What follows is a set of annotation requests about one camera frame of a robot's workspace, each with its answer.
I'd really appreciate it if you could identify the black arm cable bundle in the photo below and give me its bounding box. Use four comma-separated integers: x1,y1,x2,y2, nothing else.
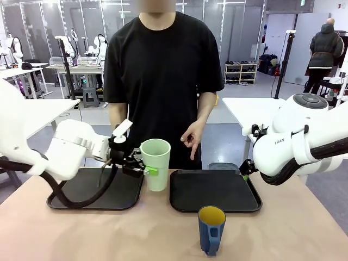
0,159,119,209
258,145,348,186

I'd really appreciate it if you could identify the person's left hand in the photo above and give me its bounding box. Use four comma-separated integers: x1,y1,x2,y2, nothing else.
179,119,203,161

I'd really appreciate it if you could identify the white shoe rack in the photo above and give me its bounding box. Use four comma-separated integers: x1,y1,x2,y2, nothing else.
224,63,258,85

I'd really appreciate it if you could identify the grey plastic stool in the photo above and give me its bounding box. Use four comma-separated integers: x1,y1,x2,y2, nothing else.
82,86,100,109

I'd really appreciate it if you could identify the person in dark jacket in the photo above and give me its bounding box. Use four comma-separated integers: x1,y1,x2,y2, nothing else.
303,18,345,96

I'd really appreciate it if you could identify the white table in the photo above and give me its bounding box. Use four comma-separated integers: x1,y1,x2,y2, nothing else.
0,98,82,142
222,97,286,136

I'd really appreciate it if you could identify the cluttered background workbench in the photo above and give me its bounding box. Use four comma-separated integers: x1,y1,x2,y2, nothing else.
45,55,107,99

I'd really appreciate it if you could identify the black bags pile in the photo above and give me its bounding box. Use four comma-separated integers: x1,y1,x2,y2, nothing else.
258,53,281,76

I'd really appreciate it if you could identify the dark grey flat plate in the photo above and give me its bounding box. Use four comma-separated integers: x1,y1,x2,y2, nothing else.
208,162,240,172

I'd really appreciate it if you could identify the white background desk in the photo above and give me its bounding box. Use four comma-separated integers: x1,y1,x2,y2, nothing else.
0,63,49,100

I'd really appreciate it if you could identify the person in black t-shirt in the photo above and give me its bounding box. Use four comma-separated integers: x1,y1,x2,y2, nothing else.
103,0,225,170

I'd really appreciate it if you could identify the black left arm cable bundle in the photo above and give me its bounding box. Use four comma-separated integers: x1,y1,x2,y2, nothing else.
0,159,119,209

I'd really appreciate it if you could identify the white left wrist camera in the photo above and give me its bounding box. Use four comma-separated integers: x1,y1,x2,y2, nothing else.
112,119,134,144

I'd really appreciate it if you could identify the pale green plastic cup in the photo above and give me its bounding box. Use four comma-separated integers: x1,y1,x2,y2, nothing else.
140,138,171,192

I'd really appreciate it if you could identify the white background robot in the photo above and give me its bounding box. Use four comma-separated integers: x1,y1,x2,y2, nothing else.
86,34,107,65
4,34,24,68

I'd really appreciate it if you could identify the black plastic tray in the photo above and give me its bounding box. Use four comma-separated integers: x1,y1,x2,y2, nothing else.
46,166,145,210
169,169,263,213

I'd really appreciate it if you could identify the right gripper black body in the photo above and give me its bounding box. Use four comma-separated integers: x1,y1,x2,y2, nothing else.
239,159,258,176

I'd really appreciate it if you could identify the person's right forearm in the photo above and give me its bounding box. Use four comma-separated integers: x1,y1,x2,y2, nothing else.
108,102,130,134

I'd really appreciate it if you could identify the person's left forearm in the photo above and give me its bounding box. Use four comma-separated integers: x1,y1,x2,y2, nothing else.
195,91,218,126

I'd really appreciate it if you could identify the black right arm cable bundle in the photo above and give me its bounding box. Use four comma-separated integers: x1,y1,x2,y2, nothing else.
258,145,348,186

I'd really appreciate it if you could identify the black stand pole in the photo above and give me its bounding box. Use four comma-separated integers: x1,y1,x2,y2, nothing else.
54,36,77,101
271,30,296,99

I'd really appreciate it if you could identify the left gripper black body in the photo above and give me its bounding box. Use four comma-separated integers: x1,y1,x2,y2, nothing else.
108,138,134,167

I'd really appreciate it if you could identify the blue mug yellow inside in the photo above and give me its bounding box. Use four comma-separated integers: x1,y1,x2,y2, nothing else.
197,206,227,257

